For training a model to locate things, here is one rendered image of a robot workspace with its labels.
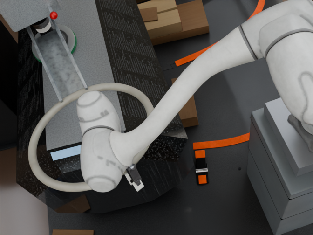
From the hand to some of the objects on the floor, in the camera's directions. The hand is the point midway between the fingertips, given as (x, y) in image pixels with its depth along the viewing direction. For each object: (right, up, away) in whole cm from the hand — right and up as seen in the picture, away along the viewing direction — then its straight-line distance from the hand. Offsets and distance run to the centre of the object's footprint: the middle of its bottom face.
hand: (134, 180), depth 153 cm
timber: (+26, +29, +135) cm, 141 cm away
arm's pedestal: (+85, -21, +102) cm, 135 cm away
